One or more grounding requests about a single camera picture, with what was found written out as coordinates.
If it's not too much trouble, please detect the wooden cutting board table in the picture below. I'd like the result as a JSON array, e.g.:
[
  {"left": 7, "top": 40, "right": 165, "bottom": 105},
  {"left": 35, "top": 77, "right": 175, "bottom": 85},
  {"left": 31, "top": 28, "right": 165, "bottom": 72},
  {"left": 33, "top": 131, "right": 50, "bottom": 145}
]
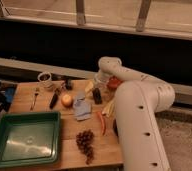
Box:
[{"left": 4, "top": 80, "right": 123, "bottom": 171}]

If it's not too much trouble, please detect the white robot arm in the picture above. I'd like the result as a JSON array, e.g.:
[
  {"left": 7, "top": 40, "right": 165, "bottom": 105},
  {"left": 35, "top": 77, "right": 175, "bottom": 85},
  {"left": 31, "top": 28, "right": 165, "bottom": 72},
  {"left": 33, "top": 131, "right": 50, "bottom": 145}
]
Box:
[{"left": 94, "top": 57, "right": 175, "bottom": 171}]

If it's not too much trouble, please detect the purple bowl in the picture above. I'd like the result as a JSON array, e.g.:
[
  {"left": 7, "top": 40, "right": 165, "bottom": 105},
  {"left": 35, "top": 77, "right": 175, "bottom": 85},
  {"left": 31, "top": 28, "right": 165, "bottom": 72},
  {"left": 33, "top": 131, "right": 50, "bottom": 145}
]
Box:
[{"left": 113, "top": 119, "right": 118, "bottom": 136}]

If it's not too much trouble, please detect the red chili pepper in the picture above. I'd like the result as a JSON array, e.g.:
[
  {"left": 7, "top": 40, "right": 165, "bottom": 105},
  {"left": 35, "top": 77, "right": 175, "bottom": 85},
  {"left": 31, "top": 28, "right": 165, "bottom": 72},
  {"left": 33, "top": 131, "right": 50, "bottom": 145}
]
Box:
[{"left": 96, "top": 112, "right": 106, "bottom": 135}]

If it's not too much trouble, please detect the yellow corn cob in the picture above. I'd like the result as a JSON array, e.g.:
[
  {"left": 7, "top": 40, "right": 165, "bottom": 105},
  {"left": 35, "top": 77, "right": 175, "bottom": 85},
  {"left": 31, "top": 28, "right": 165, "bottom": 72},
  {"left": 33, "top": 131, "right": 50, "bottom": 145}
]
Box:
[{"left": 102, "top": 100, "right": 115, "bottom": 117}]

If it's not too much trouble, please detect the small black clip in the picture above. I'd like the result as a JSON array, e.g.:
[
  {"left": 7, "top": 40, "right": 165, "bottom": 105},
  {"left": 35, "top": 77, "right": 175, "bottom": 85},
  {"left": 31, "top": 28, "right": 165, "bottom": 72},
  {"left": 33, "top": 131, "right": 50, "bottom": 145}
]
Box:
[{"left": 65, "top": 79, "right": 73, "bottom": 90}]

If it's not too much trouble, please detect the black handled knife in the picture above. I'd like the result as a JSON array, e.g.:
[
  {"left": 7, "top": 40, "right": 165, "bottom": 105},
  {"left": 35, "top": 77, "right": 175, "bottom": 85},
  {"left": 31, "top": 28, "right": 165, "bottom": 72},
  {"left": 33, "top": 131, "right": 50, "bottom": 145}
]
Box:
[{"left": 49, "top": 88, "right": 61, "bottom": 109}]

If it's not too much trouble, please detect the green plastic tray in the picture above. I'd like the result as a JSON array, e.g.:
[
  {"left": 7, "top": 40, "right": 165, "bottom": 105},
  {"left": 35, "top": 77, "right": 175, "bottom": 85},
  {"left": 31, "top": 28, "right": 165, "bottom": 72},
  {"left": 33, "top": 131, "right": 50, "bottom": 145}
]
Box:
[{"left": 0, "top": 112, "right": 61, "bottom": 168}]

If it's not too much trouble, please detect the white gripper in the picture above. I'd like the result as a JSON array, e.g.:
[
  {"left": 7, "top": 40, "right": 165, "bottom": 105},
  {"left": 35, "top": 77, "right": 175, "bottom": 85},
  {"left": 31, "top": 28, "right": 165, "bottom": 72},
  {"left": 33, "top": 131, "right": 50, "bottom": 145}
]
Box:
[{"left": 85, "top": 72, "right": 109, "bottom": 94}]

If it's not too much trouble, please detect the bunch of dark grapes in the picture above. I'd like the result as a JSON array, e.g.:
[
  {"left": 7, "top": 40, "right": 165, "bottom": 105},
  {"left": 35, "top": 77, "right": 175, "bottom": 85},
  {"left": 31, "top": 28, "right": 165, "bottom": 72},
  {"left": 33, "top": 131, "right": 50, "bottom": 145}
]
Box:
[{"left": 76, "top": 130, "right": 94, "bottom": 165}]

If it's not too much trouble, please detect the white cup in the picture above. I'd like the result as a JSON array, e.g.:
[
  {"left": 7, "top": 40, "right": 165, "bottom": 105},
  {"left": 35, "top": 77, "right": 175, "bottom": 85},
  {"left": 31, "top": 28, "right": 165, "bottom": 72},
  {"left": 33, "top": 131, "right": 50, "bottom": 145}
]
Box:
[{"left": 37, "top": 72, "right": 54, "bottom": 91}]

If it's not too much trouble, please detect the yellow apple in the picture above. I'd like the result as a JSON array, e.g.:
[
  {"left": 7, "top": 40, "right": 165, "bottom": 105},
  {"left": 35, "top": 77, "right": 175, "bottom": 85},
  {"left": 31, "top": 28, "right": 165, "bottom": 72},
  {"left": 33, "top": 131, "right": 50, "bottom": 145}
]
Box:
[{"left": 61, "top": 94, "right": 73, "bottom": 107}]

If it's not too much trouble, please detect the black eraser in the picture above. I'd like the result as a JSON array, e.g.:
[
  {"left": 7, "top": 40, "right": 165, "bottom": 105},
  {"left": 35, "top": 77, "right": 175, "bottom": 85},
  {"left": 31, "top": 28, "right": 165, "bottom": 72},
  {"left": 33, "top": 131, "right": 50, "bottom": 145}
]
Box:
[{"left": 92, "top": 88, "right": 102, "bottom": 104}]

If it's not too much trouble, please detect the red bowl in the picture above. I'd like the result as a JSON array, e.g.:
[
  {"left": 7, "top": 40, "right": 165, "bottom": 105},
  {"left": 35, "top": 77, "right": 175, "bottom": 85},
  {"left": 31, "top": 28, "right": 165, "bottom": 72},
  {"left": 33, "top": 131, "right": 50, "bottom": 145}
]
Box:
[{"left": 107, "top": 76, "right": 122, "bottom": 91}]

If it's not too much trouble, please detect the silver fork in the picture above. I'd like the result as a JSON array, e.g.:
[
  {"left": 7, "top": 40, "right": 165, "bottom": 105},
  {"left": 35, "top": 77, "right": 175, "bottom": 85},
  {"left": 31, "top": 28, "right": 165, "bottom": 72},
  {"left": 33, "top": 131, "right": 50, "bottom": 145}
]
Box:
[{"left": 30, "top": 87, "right": 40, "bottom": 111}]

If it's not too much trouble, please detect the light blue cloth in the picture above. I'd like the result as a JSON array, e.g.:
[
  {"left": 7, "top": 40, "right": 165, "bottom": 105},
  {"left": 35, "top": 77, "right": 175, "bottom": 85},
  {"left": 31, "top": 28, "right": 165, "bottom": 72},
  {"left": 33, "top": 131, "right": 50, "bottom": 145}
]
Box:
[{"left": 73, "top": 91, "right": 92, "bottom": 121}]

